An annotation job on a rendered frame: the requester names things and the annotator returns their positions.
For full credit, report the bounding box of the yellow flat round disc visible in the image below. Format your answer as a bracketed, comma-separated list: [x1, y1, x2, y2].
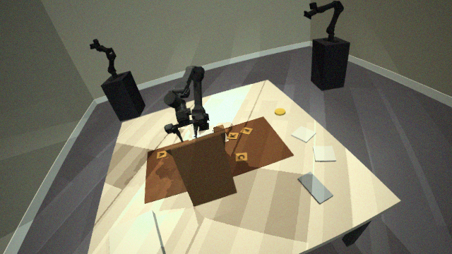
[275, 108, 285, 116]

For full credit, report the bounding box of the yellow tile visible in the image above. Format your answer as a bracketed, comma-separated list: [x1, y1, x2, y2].
[240, 127, 253, 135]
[236, 152, 248, 162]
[227, 133, 239, 140]

